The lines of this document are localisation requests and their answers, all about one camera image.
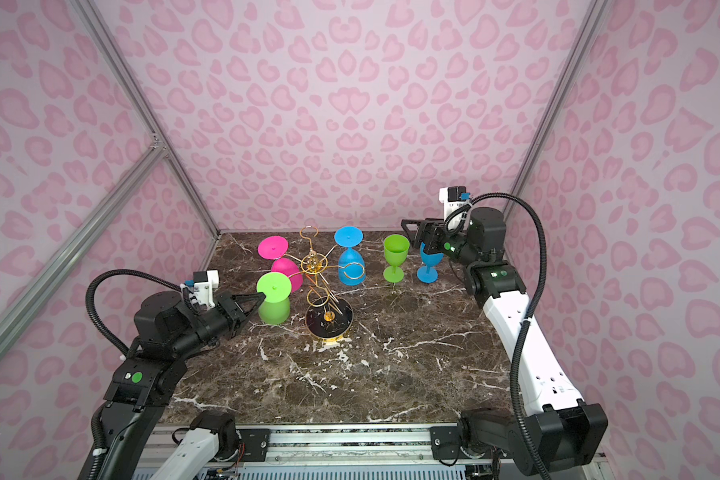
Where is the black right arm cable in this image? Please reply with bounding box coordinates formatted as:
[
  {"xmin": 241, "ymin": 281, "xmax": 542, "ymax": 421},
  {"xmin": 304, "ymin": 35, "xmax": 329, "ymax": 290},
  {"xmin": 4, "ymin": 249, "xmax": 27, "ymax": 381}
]
[{"xmin": 449, "ymin": 192, "xmax": 553, "ymax": 480}]

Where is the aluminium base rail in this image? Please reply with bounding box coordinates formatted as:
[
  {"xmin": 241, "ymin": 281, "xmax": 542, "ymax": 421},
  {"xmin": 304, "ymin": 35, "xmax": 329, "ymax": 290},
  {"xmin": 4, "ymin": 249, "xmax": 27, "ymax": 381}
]
[{"xmin": 89, "ymin": 422, "xmax": 613, "ymax": 480}]

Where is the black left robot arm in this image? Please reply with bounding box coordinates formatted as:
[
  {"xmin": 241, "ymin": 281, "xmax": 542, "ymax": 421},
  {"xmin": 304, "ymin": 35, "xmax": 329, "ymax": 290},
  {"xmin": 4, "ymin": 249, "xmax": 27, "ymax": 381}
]
[{"xmin": 78, "ymin": 291, "xmax": 266, "ymax": 479}]

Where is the aluminium diagonal frame bar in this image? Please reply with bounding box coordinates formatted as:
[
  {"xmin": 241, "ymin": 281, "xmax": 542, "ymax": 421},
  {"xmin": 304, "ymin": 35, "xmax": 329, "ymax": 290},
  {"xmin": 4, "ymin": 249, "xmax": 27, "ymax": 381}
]
[{"xmin": 0, "ymin": 141, "xmax": 165, "ymax": 362}]

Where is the blue wine glass back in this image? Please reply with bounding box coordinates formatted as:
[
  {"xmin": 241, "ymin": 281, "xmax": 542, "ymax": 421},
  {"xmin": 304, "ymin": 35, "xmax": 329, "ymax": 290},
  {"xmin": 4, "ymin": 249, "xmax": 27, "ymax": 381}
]
[{"xmin": 334, "ymin": 226, "xmax": 366, "ymax": 286}]

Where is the magenta plastic wine glass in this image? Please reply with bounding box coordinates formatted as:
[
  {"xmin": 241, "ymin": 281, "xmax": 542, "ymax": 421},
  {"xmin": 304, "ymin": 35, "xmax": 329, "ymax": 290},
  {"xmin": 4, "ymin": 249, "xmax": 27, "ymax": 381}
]
[{"xmin": 257, "ymin": 236, "xmax": 303, "ymax": 292}]

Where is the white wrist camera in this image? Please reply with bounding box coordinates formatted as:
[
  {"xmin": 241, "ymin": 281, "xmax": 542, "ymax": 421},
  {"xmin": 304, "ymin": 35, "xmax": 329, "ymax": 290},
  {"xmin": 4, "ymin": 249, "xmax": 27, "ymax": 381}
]
[
  {"xmin": 438, "ymin": 185, "xmax": 470, "ymax": 219},
  {"xmin": 180, "ymin": 270, "xmax": 220, "ymax": 313}
]

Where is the gold wire glass rack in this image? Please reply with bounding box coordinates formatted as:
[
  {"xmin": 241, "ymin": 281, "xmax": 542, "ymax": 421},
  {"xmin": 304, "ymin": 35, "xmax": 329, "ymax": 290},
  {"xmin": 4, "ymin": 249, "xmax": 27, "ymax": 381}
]
[{"xmin": 295, "ymin": 225, "xmax": 354, "ymax": 343}]

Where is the green wine glass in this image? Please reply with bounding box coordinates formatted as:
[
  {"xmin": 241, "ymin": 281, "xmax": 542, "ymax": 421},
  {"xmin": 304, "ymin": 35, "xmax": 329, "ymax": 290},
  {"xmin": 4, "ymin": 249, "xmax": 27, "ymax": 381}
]
[
  {"xmin": 383, "ymin": 234, "xmax": 410, "ymax": 284},
  {"xmin": 256, "ymin": 272, "xmax": 292, "ymax": 325}
]

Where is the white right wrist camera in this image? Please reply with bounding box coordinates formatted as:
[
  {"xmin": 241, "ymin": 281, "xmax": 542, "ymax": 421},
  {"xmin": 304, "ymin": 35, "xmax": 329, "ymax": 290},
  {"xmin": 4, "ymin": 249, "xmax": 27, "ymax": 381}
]
[{"xmin": 438, "ymin": 185, "xmax": 470, "ymax": 219}]

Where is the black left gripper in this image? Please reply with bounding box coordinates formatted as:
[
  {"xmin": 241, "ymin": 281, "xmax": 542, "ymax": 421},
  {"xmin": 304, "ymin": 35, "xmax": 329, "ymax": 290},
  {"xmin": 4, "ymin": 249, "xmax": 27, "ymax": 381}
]
[{"xmin": 172, "ymin": 289, "xmax": 265, "ymax": 361}]

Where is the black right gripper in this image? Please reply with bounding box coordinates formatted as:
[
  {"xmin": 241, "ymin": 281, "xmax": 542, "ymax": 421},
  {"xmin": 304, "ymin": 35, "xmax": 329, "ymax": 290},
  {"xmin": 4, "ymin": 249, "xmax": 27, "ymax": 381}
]
[{"xmin": 401, "ymin": 217, "xmax": 482, "ymax": 268}]

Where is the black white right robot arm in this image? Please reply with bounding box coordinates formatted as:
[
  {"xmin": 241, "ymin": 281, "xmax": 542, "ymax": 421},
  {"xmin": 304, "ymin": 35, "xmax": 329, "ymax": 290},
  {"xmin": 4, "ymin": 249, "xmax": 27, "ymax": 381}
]
[{"xmin": 401, "ymin": 207, "xmax": 608, "ymax": 479}]

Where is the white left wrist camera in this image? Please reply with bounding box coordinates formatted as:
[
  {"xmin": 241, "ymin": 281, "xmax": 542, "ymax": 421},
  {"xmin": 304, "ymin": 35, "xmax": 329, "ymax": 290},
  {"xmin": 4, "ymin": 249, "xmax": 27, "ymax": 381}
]
[{"xmin": 180, "ymin": 270, "xmax": 220, "ymax": 313}]

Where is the blue wine glass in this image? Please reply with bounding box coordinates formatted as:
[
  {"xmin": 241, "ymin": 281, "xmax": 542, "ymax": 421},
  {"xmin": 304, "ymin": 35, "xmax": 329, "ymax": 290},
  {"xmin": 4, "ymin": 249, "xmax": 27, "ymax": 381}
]
[
  {"xmin": 417, "ymin": 243, "xmax": 444, "ymax": 284},
  {"xmin": 334, "ymin": 226, "xmax": 366, "ymax": 286}
]

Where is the blue wine glass front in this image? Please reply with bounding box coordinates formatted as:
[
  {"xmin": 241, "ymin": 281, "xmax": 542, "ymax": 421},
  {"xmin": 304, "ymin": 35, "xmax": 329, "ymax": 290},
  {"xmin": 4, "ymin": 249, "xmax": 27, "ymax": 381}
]
[{"xmin": 417, "ymin": 243, "xmax": 444, "ymax": 284}]

